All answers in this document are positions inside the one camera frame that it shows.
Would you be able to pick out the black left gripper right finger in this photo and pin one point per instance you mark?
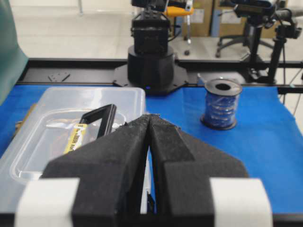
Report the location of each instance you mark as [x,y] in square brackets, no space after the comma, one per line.
[198,185]

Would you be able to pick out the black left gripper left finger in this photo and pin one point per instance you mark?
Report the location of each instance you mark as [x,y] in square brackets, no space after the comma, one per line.
[90,186]

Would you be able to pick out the translucent plastic tool box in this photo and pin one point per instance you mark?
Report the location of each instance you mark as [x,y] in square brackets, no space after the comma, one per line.
[36,123]

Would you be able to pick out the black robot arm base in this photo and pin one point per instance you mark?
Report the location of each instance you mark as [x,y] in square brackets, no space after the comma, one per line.
[150,56]

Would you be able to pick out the yellow label package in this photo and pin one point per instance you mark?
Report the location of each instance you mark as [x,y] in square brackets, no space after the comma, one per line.
[76,138]

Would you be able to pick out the blue table mat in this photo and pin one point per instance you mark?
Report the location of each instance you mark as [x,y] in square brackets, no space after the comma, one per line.
[266,138]

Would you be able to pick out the green curtain backdrop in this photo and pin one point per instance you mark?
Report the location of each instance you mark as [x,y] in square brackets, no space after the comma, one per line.
[12,59]

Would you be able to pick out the cardboard boxes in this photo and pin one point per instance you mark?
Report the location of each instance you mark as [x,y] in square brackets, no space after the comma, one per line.
[201,20]

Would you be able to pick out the black office chair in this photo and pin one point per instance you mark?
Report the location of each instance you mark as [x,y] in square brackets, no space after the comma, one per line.
[246,30]

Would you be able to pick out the blue wire spool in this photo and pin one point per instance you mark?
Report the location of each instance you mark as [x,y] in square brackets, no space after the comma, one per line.
[221,103]

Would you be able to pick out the black camera tripod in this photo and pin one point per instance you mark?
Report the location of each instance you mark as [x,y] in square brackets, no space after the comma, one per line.
[288,29]

